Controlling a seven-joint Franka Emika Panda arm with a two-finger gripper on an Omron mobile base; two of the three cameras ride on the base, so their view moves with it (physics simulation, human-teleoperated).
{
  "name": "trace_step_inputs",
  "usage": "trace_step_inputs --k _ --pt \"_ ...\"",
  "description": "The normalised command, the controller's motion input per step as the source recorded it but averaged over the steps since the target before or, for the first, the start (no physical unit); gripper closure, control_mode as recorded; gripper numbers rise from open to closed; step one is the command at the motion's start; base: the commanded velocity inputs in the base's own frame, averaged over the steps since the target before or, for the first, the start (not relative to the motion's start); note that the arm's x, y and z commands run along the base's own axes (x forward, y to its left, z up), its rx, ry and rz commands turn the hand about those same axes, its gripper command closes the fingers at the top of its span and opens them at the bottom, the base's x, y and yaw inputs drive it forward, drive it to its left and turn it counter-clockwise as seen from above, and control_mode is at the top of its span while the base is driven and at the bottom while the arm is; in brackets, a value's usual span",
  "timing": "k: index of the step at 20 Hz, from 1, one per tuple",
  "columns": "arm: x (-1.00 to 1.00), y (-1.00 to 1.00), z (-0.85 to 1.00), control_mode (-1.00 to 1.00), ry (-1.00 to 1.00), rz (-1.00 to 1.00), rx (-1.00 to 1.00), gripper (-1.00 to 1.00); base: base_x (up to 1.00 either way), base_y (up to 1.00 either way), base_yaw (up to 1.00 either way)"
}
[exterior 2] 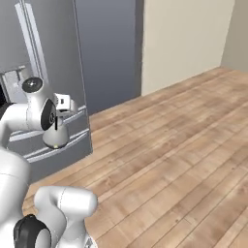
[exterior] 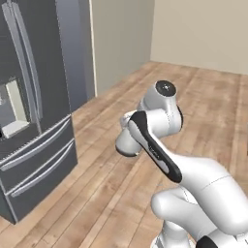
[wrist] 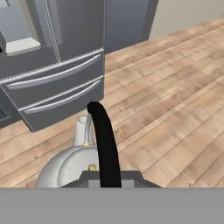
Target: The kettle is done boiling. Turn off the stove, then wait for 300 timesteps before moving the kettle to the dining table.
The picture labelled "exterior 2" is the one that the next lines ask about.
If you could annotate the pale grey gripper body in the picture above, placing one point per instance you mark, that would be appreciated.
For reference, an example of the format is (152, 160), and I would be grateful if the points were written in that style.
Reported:
(57, 137)

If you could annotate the grey steel fridge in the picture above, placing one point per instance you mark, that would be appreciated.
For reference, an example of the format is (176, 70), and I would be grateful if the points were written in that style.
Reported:
(106, 48)

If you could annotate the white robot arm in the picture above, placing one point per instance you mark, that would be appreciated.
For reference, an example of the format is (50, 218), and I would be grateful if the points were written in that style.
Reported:
(16, 117)

